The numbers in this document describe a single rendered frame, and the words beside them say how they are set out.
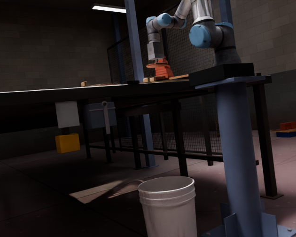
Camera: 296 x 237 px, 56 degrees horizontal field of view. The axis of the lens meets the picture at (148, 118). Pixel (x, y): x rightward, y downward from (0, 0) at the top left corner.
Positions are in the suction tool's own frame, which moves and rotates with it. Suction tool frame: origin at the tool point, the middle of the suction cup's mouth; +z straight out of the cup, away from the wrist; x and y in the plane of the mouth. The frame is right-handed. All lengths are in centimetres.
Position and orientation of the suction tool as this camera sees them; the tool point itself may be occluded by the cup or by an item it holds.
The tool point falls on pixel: (157, 66)
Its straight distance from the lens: 186.0
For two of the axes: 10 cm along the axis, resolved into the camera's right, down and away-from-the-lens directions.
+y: -7.8, 1.2, -6.1
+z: 1.3, 9.9, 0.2
